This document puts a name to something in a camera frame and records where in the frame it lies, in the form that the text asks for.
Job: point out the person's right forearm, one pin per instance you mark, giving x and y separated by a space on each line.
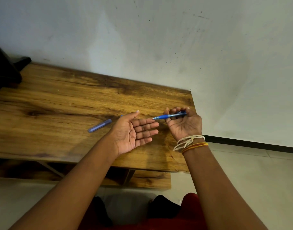
218 189

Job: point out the blue ballpoint pen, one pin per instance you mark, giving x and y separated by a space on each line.
164 116

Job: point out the wooden table lower shelf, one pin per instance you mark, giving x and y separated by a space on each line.
146 180

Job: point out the black baseboard strip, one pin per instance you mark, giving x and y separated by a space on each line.
252 143

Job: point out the black object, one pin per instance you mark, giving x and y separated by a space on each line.
5 67

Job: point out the person's left little finger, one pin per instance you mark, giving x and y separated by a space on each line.
144 141

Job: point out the person's right thumb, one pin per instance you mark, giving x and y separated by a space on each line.
190 112

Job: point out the person's left hand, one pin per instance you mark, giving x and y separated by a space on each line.
124 135

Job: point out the translucent blue pen cap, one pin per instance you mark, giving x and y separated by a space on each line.
99 125

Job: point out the person's right hand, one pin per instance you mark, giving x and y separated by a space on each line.
184 126

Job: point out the person's left forearm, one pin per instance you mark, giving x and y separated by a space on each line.
72 184

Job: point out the white thread wristband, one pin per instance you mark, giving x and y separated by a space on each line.
188 140

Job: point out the person's red garment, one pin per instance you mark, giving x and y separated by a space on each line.
184 217

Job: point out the person's left middle finger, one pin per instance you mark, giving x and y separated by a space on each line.
148 127

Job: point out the orange and yellow thread wristband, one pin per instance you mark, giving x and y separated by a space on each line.
195 146

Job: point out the person's left thumb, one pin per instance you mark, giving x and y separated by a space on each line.
131 115

